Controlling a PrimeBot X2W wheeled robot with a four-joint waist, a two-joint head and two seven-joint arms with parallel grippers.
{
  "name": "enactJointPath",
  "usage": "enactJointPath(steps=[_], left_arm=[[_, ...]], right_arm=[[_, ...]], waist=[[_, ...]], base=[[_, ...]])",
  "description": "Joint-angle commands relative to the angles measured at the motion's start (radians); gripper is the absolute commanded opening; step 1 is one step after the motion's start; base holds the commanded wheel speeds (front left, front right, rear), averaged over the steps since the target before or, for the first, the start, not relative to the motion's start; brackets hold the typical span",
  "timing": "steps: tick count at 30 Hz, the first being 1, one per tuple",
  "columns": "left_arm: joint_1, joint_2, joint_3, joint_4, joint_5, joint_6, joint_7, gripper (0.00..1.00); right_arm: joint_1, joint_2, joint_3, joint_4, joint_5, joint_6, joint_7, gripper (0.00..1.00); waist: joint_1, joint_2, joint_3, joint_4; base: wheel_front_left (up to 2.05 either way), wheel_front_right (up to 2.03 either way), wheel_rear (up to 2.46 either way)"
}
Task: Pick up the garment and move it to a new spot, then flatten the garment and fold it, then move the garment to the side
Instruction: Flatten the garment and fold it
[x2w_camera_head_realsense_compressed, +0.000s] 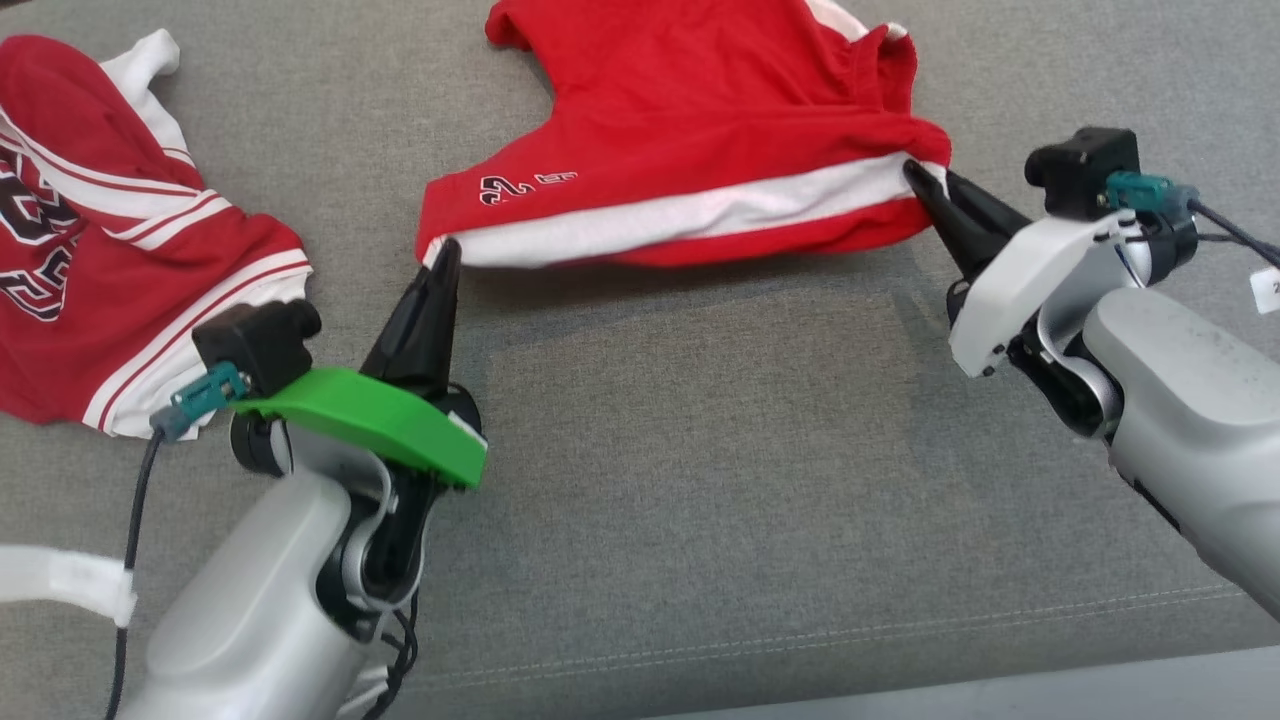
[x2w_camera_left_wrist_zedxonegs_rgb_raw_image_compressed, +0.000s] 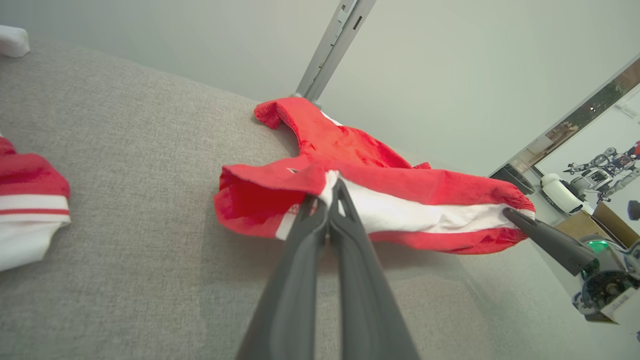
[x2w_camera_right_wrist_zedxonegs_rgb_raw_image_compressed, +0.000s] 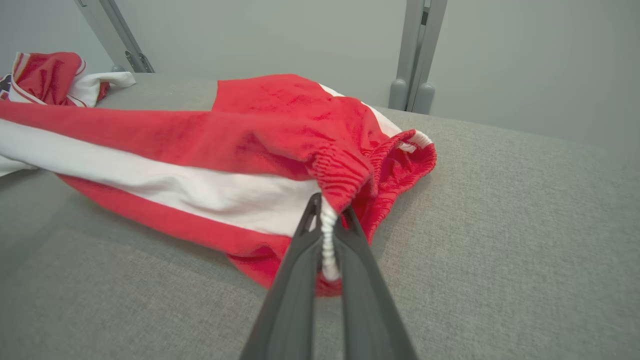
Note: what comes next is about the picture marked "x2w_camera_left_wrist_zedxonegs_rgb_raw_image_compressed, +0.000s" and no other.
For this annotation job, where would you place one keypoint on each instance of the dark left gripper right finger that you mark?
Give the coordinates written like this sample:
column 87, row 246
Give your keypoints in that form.
column 365, row 310

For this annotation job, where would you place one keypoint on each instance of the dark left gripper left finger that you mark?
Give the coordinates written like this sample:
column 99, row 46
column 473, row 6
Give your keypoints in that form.
column 290, row 310

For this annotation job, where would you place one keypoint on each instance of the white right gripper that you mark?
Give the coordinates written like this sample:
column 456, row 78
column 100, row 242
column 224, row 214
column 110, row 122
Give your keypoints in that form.
column 607, row 290

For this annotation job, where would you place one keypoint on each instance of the red white-striped shorts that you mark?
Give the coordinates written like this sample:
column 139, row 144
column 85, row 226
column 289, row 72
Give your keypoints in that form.
column 400, row 185

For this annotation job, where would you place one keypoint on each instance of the red white basketball jersey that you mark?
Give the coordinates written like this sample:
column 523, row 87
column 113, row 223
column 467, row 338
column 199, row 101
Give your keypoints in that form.
column 30, row 200

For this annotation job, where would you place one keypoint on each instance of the white rounded robot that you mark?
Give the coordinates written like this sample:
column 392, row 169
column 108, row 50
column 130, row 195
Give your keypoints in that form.
column 560, row 192

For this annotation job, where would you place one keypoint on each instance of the brown cardboard box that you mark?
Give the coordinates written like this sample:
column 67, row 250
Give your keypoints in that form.
column 607, row 222

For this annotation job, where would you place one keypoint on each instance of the black low cabinet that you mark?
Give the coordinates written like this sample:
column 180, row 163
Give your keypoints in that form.
column 515, row 180

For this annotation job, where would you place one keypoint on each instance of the grey humanoid robot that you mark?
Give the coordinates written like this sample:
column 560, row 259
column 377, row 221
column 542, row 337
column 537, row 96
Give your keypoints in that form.
column 607, row 172

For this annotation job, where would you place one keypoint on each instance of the white padded object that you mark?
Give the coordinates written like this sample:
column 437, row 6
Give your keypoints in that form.
column 12, row 41

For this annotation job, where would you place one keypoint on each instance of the grey partition post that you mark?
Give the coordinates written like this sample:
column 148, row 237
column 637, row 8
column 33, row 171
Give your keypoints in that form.
column 332, row 45

